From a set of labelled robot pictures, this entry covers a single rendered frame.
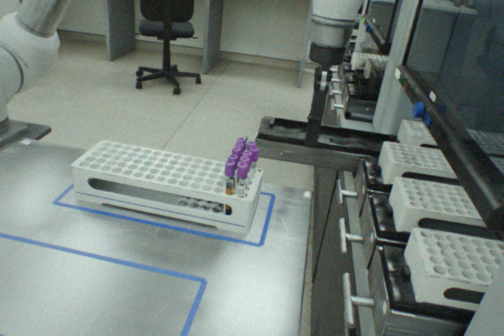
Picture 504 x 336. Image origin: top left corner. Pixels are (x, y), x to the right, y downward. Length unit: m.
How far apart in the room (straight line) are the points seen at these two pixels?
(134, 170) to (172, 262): 0.17
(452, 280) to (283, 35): 4.07
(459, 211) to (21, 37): 1.10
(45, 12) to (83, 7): 3.97
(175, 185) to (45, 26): 0.73
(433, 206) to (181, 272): 0.42
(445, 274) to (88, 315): 0.45
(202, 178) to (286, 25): 3.92
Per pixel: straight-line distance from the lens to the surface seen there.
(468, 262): 0.64
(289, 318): 0.53
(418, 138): 0.99
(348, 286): 0.69
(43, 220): 0.69
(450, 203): 0.76
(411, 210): 0.71
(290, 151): 0.96
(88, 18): 5.16
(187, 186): 0.62
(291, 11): 4.47
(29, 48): 1.24
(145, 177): 0.65
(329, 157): 0.96
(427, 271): 0.59
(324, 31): 0.85
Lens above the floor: 1.22
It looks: 27 degrees down
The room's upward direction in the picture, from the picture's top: 6 degrees clockwise
